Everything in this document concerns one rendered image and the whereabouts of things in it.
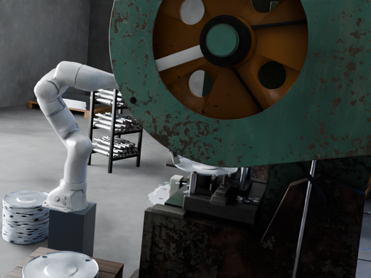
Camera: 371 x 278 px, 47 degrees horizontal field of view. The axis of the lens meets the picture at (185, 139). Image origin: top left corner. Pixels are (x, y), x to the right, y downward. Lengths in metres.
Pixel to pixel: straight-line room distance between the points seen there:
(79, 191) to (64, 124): 0.35
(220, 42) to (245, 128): 0.29
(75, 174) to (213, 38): 1.11
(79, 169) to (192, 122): 0.87
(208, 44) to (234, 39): 0.08
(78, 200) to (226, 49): 1.20
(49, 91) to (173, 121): 0.68
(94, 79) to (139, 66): 0.44
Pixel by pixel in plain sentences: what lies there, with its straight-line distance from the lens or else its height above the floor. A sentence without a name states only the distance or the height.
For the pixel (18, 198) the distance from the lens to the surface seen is 2.92.
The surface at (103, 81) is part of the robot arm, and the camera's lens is 1.91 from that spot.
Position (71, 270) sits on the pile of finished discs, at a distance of 1.83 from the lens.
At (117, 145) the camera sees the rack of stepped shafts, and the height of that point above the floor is 0.27.
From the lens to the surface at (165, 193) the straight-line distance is 3.37.
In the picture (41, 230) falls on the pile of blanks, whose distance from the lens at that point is 2.90.
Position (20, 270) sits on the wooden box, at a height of 0.35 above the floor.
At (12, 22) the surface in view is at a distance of 7.75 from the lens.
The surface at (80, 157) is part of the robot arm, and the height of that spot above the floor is 0.74.
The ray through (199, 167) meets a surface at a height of 0.79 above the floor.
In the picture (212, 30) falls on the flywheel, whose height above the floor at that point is 1.36.
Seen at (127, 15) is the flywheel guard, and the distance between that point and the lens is 1.50.
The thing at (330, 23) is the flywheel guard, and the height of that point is 1.41.
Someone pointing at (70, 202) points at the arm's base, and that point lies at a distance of 2.18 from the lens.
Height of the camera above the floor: 1.30
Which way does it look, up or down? 12 degrees down
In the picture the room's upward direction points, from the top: 6 degrees clockwise
